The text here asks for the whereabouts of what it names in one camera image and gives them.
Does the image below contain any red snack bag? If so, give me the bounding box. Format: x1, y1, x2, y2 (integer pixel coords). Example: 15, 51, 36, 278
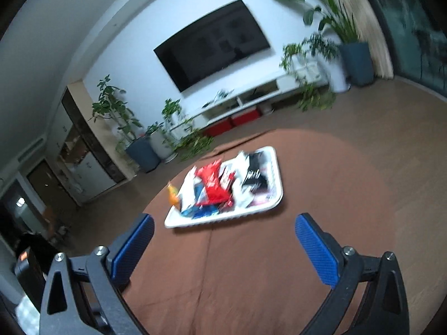
194, 161, 234, 210

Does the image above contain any built-in wall cabinet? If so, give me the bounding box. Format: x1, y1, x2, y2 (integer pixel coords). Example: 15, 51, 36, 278
0, 87, 137, 217

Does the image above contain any small-leaf tree blue pot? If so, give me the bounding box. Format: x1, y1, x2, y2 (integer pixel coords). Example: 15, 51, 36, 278
90, 75, 161, 173

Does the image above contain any tangled green cable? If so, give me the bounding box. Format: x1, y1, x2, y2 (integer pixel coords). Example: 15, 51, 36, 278
204, 89, 234, 107

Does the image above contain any orange snack packet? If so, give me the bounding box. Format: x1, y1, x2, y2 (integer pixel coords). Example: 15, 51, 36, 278
167, 181, 180, 206

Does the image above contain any white snack packet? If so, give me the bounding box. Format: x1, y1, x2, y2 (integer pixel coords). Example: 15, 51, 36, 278
180, 166, 198, 213

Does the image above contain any red storage box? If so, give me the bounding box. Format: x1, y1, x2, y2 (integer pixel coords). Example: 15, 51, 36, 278
203, 117, 234, 137
230, 108, 262, 128

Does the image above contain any beige curtain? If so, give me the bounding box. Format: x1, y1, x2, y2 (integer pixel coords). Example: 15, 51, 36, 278
335, 0, 395, 81

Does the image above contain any white snack bag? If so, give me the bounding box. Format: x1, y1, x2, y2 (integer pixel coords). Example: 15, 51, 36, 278
232, 152, 251, 210

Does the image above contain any white plastic tray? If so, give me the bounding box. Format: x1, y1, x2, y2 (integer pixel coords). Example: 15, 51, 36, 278
164, 146, 283, 229

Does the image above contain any blue snack packet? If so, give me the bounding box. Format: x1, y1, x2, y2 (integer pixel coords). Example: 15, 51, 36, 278
182, 185, 218, 219

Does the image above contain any trailing plant on console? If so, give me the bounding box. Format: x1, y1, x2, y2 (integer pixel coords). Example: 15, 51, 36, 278
279, 42, 337, 112

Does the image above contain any plant in ribbed white pot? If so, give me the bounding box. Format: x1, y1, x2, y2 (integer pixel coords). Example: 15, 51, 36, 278
145, 122, 179, 163

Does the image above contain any plant in tall white pot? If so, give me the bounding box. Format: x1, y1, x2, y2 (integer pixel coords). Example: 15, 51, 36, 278
307, 33, 350, 93

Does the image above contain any sliding glass door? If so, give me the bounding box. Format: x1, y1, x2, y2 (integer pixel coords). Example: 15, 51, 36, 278
353, 0, 447, 98

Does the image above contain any wall television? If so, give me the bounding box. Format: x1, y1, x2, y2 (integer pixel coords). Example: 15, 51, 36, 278
154, 0, 271, 93

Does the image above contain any white television console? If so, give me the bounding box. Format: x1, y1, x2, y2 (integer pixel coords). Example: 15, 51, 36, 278
171, 61, 331, 130

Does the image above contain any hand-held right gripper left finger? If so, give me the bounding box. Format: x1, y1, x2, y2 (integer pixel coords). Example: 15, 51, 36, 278
39, 213, 155, 335

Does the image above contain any trailing vine on stand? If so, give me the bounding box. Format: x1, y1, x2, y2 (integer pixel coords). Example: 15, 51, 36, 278
162, 98, 213, 161

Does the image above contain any black snack packet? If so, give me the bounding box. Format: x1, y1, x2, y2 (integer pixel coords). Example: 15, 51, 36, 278
241, 152, 269, 196

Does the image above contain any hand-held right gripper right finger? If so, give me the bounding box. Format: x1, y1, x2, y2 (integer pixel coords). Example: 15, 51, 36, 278
295, 212, 410, 335

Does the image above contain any broad-leaf plant blue pot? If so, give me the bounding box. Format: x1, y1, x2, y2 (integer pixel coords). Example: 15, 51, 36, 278
265, 0, 376, 87

